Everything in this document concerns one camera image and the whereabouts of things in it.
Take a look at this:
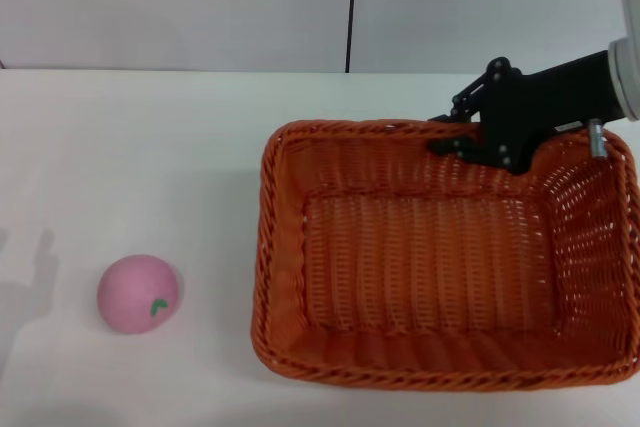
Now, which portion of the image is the silver metal cylinder post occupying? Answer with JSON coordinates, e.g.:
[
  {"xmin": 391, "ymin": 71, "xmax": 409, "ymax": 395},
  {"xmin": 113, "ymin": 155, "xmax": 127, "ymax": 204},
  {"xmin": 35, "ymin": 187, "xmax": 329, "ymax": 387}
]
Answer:
[{"xmin": 588, "ymin": 118, "xmax": 608, "ymax": 159}]

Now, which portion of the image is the orange woven wicker basket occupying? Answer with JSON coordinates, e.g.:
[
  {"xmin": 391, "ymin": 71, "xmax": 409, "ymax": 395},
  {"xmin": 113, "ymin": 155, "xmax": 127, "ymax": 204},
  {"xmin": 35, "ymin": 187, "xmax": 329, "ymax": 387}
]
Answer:
[{"xmin": 249, "ymin": 119, "xmax": 640, "ymax": 393}]

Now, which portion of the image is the pink peach toy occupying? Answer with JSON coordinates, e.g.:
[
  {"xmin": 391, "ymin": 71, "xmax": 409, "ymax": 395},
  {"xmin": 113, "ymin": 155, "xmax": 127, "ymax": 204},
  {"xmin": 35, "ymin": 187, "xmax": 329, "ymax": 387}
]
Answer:
[{"xmin": 96, "ymin": 254, "xmax": 181, "ymax": 336}]

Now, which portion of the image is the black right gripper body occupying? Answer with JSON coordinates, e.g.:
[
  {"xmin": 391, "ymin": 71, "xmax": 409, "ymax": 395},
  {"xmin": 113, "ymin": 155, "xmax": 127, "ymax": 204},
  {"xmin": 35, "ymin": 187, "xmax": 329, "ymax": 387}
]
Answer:
[{"xmin": 477, "ymin": 49, "xmax": 624, "ymax": 177}]

